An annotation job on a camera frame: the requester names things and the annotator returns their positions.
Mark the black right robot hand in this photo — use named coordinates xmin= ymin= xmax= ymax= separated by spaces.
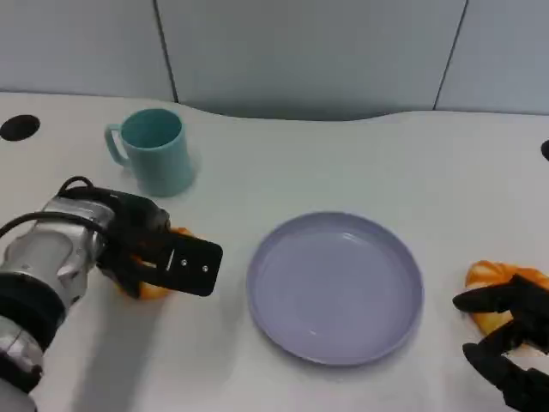
xmin=453 ymin=274 xmax=549 ymax=412

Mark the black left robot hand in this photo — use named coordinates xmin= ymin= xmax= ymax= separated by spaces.
xmin=97 ymin=187 xmax=173 ymax=300

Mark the orange white striped bread roll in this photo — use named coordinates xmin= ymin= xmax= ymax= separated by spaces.
xmin=466 ymin=260 xmax=549 ymax=338
xmin=118 ymin=227 xmax=199 ymax=301

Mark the pale green mug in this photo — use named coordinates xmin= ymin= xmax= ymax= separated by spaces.
xmin=104 ymin=108 xmax=196 ymax=198

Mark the lilac plate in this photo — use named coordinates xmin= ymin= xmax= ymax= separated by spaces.
xmin=246 ymin=211 xmax=425 ymax=367

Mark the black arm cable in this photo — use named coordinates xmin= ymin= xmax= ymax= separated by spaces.
xmin=57 ymin=175 xmax=99 ymax=202
xmin=0 ymin=212 xmax=107 ymax=238

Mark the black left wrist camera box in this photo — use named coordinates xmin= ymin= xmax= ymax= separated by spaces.
xmin=141 ymin=233 xmax=224 ymax=298

